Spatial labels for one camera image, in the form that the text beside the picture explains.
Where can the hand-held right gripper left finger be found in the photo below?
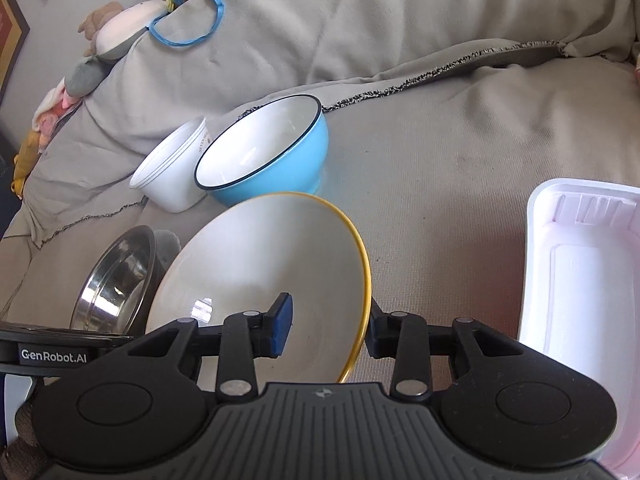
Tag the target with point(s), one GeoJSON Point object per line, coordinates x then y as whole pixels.
{"type": "Point", "coordinates": [280, 327]}

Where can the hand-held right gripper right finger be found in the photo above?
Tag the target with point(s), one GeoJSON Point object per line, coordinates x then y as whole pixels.
{"type": "Point", "coordinates": [380, 332]}

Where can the white bowl with yellow rim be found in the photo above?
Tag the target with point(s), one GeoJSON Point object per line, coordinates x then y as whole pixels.
{"type": "Point", "coordinates": [260, 255]}

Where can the white foam tray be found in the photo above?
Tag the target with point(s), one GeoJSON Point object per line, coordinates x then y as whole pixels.
{"type": "Point", "coordinates": [580, 300]}

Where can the person's left forearm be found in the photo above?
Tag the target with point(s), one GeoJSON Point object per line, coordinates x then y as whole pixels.
{"type": "Point", "coordinates": [27, 435]}

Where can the stainless steel bowl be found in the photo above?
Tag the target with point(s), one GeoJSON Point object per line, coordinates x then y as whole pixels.
{"type": "Point", "coordinates": [112, 285]}

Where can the blue bowl with dark rim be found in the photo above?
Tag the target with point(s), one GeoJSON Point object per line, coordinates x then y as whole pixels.
{"type": "Point", "coordinates": [280, 155]}

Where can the white plastic cup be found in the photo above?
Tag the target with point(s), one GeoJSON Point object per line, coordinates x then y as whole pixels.
{"type": "Point", "coordinates": [172, 170]}

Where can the pink and white plush toy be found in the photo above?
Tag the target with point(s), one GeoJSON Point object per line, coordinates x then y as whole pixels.
{"type": "Point", "coordinates": [52, 110]}

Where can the grey plush toy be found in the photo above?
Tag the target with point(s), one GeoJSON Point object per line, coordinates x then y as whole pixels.
{"type": "Point", "coordinates": [85, 75]}

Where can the blue elastic loop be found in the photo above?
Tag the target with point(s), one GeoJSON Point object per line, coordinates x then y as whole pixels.
{"type": "Point", "coordinates": [172, 40]}

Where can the white and brown plush toy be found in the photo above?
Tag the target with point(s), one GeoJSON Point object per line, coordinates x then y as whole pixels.
{"type": "Point", "coordinates": [125, 25]}

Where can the framed wall picture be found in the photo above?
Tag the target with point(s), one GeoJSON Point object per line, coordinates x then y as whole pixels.
{"type": "Point", "coordinates": [10, 35]}

